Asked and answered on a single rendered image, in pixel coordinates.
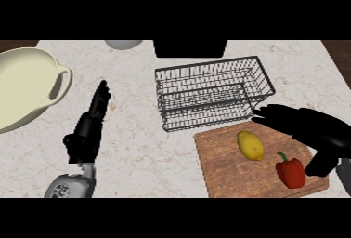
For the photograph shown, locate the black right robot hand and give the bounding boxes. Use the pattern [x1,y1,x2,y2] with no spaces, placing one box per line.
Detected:
[249,103,351,179]

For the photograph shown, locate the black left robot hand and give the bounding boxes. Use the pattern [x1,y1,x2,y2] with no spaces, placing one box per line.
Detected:
[62,80,112,165]

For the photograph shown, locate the yellow lemon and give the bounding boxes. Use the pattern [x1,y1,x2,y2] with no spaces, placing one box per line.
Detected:
[236,130,265,162]

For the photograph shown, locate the brown wooden cutting board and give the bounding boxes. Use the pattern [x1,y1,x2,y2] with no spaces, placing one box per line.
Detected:
[191,120,330,199]

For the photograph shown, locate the red bell pepper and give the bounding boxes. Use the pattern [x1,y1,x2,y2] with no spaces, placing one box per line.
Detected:
[274,151,307,190]

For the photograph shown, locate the grey round object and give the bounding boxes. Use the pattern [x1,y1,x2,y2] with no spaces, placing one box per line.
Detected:
[104,39,144,51]

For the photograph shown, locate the black appliance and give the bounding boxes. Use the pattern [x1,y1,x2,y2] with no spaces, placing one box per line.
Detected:
[152,39,228,59]

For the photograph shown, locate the cream pot with handle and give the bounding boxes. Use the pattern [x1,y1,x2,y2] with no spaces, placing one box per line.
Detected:
[0,46,73,135]

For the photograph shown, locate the dark wire tiered basket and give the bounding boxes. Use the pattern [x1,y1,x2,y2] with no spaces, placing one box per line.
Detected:
[153,55,277,133]

